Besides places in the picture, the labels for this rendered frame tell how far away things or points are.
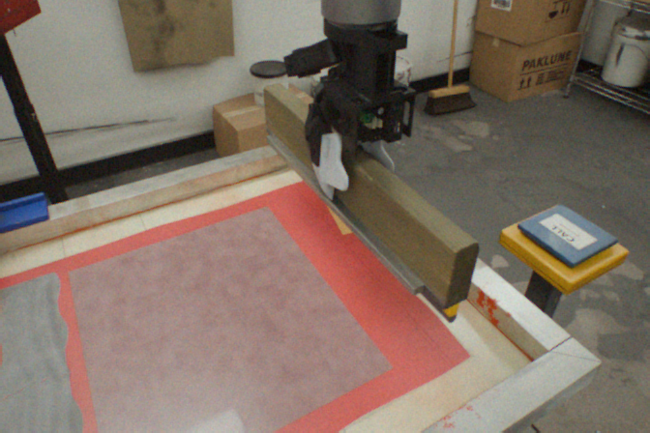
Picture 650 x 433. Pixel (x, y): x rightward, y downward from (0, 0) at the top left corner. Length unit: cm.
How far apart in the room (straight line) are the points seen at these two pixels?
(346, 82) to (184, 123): 229
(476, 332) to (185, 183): 49
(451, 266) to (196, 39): 220
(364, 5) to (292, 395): 40
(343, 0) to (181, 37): 212
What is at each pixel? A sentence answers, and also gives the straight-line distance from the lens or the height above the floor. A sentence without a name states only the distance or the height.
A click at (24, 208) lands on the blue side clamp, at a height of 100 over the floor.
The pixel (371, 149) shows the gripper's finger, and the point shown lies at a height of 114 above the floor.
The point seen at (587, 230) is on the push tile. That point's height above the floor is 97.
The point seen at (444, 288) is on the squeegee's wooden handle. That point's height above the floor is 110.
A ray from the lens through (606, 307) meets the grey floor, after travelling 217.
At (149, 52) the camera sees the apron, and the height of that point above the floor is 63.
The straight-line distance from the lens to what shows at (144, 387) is 59.
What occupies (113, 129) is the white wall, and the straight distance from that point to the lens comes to 268.
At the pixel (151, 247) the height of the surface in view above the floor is 96.
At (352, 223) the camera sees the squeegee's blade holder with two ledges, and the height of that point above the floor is 108.
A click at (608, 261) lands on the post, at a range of 80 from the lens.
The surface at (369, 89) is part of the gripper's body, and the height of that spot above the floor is 125.
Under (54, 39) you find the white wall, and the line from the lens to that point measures 251.
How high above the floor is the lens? 143
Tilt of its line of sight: 35 degrees down
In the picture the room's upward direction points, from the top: straight up
